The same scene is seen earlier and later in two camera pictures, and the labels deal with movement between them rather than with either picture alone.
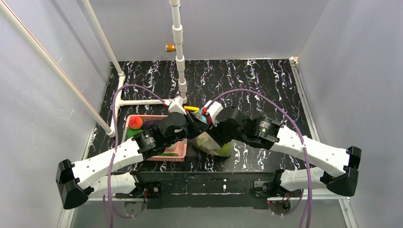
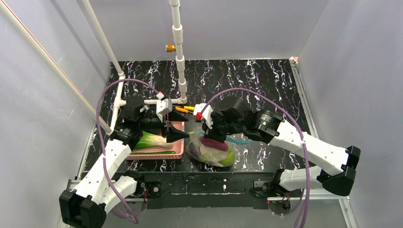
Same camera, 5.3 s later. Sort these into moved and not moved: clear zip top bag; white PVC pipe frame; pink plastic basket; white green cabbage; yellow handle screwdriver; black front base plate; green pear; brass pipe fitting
Moved: clear zip top bag; green pear; white green cabbage
Not moved: brass pipe fitting; white PVC pipe frame; pink plastic basket; black front base plate; yellow handle screwdriver
